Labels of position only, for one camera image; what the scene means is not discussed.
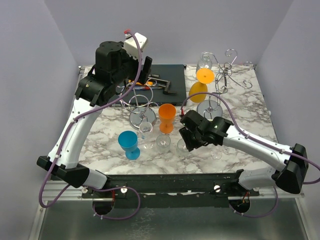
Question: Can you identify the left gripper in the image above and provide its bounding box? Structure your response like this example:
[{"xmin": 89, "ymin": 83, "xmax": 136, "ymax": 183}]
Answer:
[{"xmin": 111, "ymin": 42, "xmax": 151, "ymax": 86}]

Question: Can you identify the red blue screwdriver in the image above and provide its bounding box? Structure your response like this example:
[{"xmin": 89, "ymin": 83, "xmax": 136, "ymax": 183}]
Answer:
[{"xmin": 133, "ymin": 86, "xmax": 163, "ymax": 91}]

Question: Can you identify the orange plastic goblet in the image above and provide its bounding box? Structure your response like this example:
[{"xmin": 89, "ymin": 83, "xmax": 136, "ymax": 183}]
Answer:
[{"xmin": 158, "ymin": 103, "xmax": 176, "ymax": 134}]

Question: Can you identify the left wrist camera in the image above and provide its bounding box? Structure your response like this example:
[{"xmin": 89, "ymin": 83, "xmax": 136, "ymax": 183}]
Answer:
[{"xmin": 123, "ymin": 29, "xmax": 148, "ymax": 59}]

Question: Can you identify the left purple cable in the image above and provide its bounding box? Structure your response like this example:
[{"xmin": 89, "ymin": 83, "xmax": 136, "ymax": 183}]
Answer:
[{"xmin": 38, "ymin": 29, "xmax": 143, "ymax": 221}]

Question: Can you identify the lying clear wine glass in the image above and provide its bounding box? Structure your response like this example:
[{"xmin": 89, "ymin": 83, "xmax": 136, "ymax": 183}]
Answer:
[{"xmin": 209, "ymin": 148, "xmax": 222, "ymax": 161}]

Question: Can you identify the yellow plastic goblet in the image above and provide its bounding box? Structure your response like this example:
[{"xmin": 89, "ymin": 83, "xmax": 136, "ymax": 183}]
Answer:
[{"xmin": 189, "ymin": 68, "xmax": 215, "ymax": 103}]

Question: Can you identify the purple cable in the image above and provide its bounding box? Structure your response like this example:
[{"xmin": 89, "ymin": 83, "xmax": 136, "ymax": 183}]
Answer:
[
  {"xmin": 38, "ymin": 29, "xmax": 143, "ymax": 221},
  {"xmin": 179, "ymin": 91, "xmax": 320, "ymax": 218}
]

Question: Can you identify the blue plastic goblet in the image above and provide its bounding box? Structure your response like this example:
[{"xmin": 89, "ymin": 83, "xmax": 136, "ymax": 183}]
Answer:
[{"xmin": 118, "ymin": 130, "xmax": 140, "ymax": 160}]

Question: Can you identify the tall chrome glass rack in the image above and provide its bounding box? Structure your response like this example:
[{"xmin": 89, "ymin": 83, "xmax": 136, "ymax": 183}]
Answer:
[{"xmin": 196, "ymin": 48, "xmax": 255, "ymax": 121}]

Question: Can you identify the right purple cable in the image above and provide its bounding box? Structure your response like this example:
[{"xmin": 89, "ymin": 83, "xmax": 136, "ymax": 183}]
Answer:
[{"xmin": 179, "ymin": 91, "xmax": 320, "ymax": 218}]

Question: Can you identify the black mounting base rail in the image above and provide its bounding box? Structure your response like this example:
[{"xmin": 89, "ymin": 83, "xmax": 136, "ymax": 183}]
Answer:
[{"xmin": 81, "ymin": 171, "xmax": 259, "ymax": 212}]

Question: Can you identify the small chrome ring rack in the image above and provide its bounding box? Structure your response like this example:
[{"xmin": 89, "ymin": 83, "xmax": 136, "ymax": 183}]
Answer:
[{"xmin": 112, "ymin": 89, "xmax": 158, "ymax": 130}]

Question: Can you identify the clear stemmed glass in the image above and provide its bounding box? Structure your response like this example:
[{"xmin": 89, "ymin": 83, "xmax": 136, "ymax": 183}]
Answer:
[{"xmin": 139, "ymin": 121, "xmax": 154, "ymax": 150}]

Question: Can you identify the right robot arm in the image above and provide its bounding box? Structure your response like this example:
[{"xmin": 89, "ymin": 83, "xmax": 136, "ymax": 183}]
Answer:
[{"xmin": 179, "ymin": 110, "xmax": 309, "ymax": 196}]

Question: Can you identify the ribbed clear wine glass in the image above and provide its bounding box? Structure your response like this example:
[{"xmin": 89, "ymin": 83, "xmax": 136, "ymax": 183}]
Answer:
[{"xmin": 196, "ymin": 52, "xmax": 213, "ymax": 73}]

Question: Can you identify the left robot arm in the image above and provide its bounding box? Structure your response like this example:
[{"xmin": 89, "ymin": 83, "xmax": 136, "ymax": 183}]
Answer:
[{"xmin": 36, "ymin": 38, "xmax": 152, "ymax": 198}]

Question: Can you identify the dark grey tray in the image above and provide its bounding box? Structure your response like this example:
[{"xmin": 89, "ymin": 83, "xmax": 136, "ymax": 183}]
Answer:
[{"xmin": 123, "ymin": 64, "xmax": 187, "ymax": 106}]

